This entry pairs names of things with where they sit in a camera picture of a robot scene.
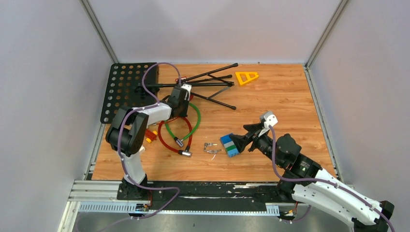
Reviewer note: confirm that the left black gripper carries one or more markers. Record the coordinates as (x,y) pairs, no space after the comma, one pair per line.
(185,113)

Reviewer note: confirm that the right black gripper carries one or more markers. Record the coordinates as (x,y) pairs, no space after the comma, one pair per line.
(241,141)

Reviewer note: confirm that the green lock keys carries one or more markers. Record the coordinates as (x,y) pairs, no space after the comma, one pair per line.
(214,151)

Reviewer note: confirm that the silver keys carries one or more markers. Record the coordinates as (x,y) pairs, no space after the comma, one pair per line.
(206,145)

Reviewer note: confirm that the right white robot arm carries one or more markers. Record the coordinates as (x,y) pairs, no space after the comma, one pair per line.
(304,180)

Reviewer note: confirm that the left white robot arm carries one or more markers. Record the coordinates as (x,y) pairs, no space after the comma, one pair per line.
(127,132)

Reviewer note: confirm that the blue green white brick stack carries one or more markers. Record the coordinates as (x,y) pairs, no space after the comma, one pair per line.
(229,146)

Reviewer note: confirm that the red label card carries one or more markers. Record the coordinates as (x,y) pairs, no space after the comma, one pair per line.
(180,79)

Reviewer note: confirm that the red yellow toy brick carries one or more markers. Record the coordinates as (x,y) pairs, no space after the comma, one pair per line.
(151,135)

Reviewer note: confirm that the black perforated music stand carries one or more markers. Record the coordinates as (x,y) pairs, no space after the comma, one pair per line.
(125,86)

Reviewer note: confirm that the yellow plastic triangle piece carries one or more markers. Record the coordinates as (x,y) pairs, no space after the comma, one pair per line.
(245,78)

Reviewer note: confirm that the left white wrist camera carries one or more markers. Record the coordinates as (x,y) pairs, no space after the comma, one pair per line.
(188,88)

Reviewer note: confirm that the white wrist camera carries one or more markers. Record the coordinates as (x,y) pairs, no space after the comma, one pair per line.
(268,120)
(188,88)

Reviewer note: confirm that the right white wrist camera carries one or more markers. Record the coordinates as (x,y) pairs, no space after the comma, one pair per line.
(268,120)

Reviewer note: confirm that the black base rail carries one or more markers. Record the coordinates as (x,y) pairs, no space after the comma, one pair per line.
(205,196)

